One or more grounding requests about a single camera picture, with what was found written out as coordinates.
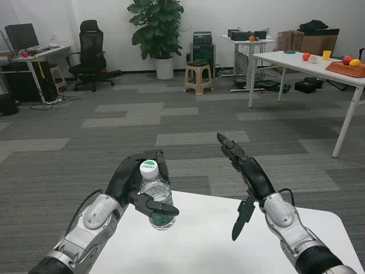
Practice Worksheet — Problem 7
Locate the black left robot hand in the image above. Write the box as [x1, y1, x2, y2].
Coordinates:
[105, 150, 180, 220]

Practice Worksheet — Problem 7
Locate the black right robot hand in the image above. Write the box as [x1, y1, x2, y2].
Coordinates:
[216, 132, 277, 242]

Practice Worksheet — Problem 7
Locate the clear water bottle white cap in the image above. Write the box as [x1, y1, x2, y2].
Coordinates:
[139, 159, 177, 231]

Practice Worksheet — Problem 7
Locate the flat black equipment on floor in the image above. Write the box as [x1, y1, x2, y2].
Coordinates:
[255, 80, 291, 92]

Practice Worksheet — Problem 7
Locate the black case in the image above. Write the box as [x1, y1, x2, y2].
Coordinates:
[294, 80, 316, 94]
[304, 76, 325, 89]

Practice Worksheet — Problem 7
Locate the large white table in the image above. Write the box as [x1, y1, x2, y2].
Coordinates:
[248, 50, 365, 159]

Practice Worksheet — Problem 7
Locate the beige plastic stool dark seat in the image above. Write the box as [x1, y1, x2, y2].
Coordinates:
[183, 61, 214, 95]

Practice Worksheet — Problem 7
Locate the black green equipment cabinet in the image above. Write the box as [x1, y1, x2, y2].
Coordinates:
[190, 42, 215, 78]

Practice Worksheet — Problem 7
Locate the black waste bin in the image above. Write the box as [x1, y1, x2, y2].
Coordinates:
[0, 92, 20, 116]

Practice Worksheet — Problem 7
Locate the small white standing desk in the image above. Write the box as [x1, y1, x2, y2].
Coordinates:
[221, 34, 274, 92]

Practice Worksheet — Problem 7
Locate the orange woven tray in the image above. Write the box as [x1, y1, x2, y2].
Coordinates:
[325, 61, 365, 78]

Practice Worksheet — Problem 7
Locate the brown paper bag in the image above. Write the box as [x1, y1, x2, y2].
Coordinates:
[278, 31, 293, 51]
[290, 30, 305, 51]

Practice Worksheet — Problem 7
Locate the black cabinet under desk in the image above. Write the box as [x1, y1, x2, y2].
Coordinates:
[1, 61, 59, 103]

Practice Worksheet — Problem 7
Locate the black mesh office chair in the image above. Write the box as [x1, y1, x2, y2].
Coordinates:
[66, 19, 123, 92]

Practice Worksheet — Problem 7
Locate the wide black box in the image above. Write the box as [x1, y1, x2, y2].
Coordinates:
[230, 31, 254, 41]

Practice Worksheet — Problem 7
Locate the large cardboard box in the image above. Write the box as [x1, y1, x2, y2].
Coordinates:
[296, 27, 340, 57]

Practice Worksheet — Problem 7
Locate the white office desk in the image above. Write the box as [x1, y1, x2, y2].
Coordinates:
[0, 45, 71, 103]

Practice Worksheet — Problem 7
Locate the black device on cabinet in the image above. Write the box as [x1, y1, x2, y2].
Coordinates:
[193, 31, 212, 45]

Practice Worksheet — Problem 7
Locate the green plant in white pot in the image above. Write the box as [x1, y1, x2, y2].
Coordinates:
[127, 0, 185, 80]

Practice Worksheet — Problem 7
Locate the black cloth bundle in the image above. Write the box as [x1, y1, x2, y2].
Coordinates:
[297, 19, 329, 33]

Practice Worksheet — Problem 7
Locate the black computer monitor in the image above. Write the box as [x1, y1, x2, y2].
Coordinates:
[4, 23, 40, 55]

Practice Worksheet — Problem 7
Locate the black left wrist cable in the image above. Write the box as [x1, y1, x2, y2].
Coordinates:
[64, 188, 103, 236]

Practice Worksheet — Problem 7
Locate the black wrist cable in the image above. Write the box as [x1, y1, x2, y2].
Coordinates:
[64, 188, 103, 236]
[276, 188, 295, 206]

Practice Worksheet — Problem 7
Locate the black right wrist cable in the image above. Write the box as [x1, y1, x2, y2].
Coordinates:
[276, 188, 295, 206]

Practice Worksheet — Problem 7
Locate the yellow hanging strap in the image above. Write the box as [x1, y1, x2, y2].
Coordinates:
[36, 54, 46, 79]

